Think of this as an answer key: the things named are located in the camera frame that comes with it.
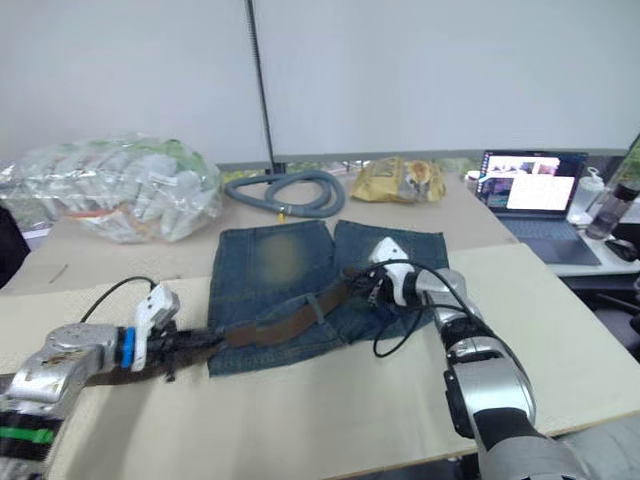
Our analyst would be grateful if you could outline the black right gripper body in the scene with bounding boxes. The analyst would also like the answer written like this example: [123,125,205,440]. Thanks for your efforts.
[355,267,397,307]

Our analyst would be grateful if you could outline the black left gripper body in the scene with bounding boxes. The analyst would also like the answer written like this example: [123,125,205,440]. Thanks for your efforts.
[143,322,189,384]

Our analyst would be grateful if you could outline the brown belt with metal buckle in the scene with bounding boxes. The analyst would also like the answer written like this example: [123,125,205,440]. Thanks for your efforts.
[84,267,361,389]

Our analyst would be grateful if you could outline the blue denim shorts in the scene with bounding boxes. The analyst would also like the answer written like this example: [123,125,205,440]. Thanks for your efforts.
[207,219,450,377]

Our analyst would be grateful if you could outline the yellow snack bag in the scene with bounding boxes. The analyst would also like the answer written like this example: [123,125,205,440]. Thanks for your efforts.
[349,156,447,205]

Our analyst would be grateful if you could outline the cream cardboard sheet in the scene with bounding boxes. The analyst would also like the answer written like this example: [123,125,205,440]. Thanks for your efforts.
[0,243,640,480]

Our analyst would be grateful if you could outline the clear plastic bag of packets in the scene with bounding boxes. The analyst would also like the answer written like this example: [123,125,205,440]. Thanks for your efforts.
[0,132,224,245]

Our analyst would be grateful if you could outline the black office chair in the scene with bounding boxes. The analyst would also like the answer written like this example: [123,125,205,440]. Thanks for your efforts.
[0,204,31,289]

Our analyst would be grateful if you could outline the open grey laptop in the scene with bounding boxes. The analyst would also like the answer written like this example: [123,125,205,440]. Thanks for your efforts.
[477,148,604,266]

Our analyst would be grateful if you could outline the black vertical pole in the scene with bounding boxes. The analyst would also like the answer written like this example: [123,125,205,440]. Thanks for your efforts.
[244,0,287,175]

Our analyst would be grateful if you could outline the clear bottle with white lid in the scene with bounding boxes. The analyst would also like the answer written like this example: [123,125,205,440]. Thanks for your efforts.
[567,167,609,226]

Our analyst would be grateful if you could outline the dark tinted bottle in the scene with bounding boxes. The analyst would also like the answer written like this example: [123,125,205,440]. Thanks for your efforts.
[585,182,637,240]

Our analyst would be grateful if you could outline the black computer mouse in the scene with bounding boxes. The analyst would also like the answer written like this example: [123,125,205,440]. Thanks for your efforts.
[604,238,640,262]

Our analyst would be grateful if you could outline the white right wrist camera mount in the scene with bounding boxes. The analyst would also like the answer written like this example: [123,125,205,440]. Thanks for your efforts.
[368,237,419,307]

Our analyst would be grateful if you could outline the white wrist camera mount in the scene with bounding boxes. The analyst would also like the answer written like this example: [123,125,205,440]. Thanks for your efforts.
[130,283,181,372]
[368,237,419,307]

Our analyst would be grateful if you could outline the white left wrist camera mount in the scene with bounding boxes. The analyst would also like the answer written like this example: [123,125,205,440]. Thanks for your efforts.
[130,283,181,372]

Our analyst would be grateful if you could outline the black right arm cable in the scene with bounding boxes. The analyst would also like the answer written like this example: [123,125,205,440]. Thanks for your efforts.
[349,263,451,359]

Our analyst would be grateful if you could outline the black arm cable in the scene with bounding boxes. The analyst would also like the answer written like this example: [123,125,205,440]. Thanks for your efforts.
[349,263,451,359]
[79,276,161,324]

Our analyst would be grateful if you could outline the grey corrugated hose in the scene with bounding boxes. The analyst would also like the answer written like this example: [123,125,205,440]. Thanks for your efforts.
[223,168,347,219]

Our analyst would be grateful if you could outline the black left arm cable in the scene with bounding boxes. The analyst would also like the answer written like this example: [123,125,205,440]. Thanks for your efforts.
[79,276,161,324]

